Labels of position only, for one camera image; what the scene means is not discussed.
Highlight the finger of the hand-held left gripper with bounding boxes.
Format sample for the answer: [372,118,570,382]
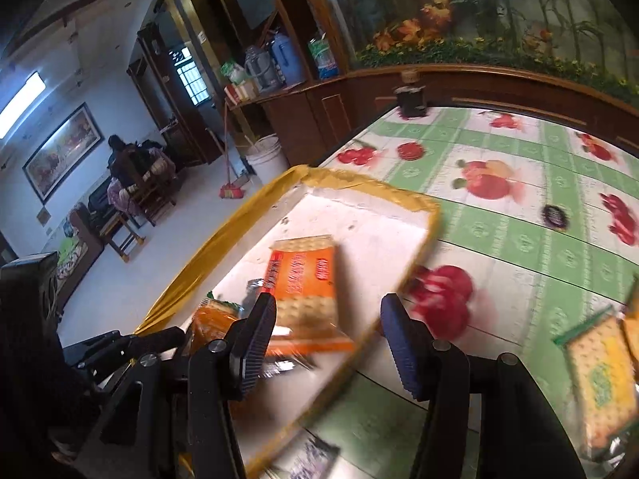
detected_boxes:
[64,326,187,381]

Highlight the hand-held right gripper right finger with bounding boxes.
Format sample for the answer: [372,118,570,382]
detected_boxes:
[380,293,587,479]

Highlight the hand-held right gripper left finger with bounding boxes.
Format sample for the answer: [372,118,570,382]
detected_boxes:
[82,292,280,479]

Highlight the orange cracker packet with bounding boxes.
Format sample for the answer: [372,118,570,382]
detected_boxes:
[260,234,356,361]

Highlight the large yellow foil bag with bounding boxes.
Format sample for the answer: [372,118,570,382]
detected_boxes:
[135,164,443,479]

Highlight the orange green-edged snack packet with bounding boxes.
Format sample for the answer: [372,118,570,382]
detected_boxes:
[187,292,245,360]

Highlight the wooden sofa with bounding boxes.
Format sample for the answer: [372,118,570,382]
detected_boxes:
[45,202,105,310]

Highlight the dark grey snack packet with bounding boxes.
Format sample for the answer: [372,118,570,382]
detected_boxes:
[272,436,341,479]

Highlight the fruit print green tablecloth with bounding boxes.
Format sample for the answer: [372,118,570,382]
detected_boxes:
[244,105,639,479]

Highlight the wooden chair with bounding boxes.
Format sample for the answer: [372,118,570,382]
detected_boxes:
[100,150,181,263]

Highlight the red broom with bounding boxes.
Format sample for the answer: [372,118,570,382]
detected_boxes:
[218,100,245,201]

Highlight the white plastic bucket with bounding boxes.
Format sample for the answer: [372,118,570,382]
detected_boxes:
[244,134,290,187]

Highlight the yellow green-edged cracker packet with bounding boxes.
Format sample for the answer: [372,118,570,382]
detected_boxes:
[552,304,639,462]

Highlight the dark round bottle cap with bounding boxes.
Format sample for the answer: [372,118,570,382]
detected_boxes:
[542,204,570,233]

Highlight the brown wooden cabinet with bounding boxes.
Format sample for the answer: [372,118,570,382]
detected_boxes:
[220,60,639,170]

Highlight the red white carton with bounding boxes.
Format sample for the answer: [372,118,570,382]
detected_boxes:
[224,80,260,105]

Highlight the dark jar with cork lid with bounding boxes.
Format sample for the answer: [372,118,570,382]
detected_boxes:
[393,69,429,117]

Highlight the fluorescent ceiling light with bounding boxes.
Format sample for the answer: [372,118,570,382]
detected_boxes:
[0,71,47,138]

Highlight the barred window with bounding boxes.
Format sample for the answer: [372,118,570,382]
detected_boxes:
[175,47,210,108]

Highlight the green white snack bag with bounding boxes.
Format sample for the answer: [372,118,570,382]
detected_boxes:
[220,60,248,85]

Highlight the grey thermos jug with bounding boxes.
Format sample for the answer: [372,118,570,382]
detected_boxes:
[244,45,280,93]

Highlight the blue thermos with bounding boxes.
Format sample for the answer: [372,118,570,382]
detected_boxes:
[271,32,306,85]

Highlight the plastic water bottle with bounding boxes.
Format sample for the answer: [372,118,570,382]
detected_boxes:
[307,35,340,81]

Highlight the glass case with artificial flowers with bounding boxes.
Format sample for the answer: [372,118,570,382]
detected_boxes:
[294,0,639,105]

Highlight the framed wall picture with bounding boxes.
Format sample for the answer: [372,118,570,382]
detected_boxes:
[22,102,105,205]

